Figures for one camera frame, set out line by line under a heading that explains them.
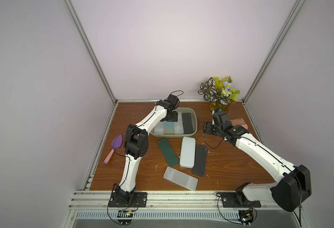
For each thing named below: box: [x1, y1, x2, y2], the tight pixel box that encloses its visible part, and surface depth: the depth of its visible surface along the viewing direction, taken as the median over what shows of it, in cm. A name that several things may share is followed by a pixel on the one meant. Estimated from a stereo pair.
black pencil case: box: [181, 112, 195, 134], surface depth 106 cm
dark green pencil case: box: [157, 137, 180, 168], surface depth 91 cm
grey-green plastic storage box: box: [149, 107, 198, 138], surface depth 102 cm
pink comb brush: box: [229, 117, 249, 130], surface depth 109 cm
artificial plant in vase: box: [197, 75, 241, 113], surface depth 96 cm
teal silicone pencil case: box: [163, 120, 176, 135], surface depth 102 cm
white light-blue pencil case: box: [179, 136, 196, 169], surface depth 90 cm
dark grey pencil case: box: [192, 144, 208, 177], surface depth 88 cm
